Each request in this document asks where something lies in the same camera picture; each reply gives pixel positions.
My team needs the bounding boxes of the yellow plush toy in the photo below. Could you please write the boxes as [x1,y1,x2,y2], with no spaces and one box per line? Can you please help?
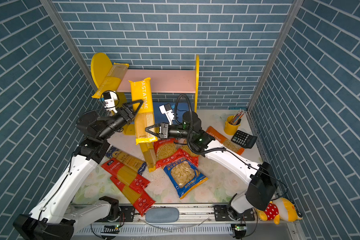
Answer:
[256,198,303,225]

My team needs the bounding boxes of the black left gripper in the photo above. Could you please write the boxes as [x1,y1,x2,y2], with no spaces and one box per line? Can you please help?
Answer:
[96,101,141,144]

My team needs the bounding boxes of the orange pasta bag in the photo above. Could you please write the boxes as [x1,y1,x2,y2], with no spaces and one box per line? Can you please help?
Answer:
[207,126,245,155]

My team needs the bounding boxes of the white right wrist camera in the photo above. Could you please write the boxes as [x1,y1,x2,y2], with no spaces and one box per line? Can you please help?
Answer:
[159,103,175,125]

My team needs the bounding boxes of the red fusilli bag right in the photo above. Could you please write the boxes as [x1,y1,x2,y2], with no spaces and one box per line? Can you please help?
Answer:
[156,146,199,169]

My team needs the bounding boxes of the blue Moli spaghetti bag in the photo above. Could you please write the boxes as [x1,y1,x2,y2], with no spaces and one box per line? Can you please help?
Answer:
[106,146,147,175]

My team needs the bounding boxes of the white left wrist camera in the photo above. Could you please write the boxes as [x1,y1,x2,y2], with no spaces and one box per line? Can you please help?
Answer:
[100,90,120,116]

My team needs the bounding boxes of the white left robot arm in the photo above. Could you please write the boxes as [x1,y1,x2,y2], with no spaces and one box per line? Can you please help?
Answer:
[13,100,144,240]

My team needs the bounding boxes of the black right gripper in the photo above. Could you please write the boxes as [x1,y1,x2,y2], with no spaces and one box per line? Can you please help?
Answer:
[147,121,196,141]

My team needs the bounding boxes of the grey oval pad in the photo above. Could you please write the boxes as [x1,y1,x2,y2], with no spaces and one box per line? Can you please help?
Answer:
[145,207,180,224]

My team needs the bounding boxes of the yellow shelf pink blue boards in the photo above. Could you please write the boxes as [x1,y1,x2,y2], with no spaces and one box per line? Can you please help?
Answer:
[90,52,200,136]

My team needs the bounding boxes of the blue macaroni bag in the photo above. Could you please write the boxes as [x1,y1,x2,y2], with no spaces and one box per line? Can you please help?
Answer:
[163,159,208,199]

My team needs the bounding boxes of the coloured pens in cup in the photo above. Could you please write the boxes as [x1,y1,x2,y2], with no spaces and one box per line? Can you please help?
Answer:
[230,110,245,126]

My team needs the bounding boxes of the red spaghetti bag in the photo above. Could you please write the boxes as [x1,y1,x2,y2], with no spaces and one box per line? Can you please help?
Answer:
[102,159,150,194]
[110,177,155,217]

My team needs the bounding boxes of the black calculator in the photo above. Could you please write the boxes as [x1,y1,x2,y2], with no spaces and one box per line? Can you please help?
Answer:
[231,130,258,149]

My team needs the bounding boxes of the red fusilli bag left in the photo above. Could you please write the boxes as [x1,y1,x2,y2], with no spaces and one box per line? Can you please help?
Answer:
[153,138,177,161]

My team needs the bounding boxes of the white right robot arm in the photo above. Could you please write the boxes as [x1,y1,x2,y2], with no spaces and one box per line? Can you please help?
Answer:
[145,108,278,219]

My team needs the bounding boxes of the yellow pen cup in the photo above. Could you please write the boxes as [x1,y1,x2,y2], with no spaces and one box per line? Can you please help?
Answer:
[224,116,241,136]

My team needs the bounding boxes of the yellow spaghetti bag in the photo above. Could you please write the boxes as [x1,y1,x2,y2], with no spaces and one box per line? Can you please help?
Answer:
[91,62,129,99]
[139,143,157,172]
[130,78,158,145]

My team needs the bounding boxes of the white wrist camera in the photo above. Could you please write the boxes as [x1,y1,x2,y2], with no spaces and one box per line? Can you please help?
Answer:
[159,103,175,125]
[100,90,120,116]

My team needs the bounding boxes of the red fusilli bag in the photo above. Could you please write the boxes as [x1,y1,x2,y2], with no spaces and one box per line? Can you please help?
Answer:
[153,138,177,161]
[156,146,199,169]

